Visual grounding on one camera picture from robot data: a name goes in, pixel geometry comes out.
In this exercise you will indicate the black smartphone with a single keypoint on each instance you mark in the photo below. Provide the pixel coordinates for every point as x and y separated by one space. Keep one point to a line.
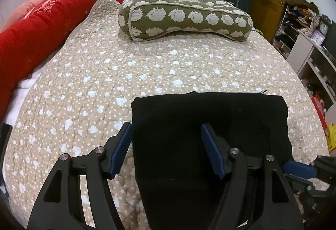
4 140

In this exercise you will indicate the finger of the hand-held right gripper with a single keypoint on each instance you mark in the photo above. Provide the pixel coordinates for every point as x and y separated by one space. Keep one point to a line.
300 169

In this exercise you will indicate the white open shelf unit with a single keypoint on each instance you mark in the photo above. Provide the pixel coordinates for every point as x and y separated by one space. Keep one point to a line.
307 48

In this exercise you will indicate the pink pillow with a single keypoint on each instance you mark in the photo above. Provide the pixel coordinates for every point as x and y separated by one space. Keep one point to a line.
21 10

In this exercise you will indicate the red box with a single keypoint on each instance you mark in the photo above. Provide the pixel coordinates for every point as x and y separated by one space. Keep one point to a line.
319 105

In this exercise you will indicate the black pants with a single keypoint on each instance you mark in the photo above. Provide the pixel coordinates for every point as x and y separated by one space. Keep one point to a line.
183 140

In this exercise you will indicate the red rolled quilt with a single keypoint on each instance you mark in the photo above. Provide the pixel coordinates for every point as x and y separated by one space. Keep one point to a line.
50 19

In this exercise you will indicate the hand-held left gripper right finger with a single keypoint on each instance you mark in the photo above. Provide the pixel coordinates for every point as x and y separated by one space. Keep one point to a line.
212 152

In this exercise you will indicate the purple table clock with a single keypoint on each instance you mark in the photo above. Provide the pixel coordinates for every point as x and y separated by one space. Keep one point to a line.
318 37

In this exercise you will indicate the beige dotted quilted bedspread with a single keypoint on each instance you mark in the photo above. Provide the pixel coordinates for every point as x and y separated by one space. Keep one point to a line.
110 72

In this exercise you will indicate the olive pillow with white print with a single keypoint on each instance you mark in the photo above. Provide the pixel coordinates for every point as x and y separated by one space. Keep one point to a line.
181 15

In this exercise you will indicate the black table clock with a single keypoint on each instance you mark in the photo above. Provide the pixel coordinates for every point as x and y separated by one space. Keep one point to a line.
324 26

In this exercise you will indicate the yellow box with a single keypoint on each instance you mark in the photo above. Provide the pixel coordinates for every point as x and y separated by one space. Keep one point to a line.
331 138

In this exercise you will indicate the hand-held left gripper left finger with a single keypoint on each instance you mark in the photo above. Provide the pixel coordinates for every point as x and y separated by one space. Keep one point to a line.
119 152

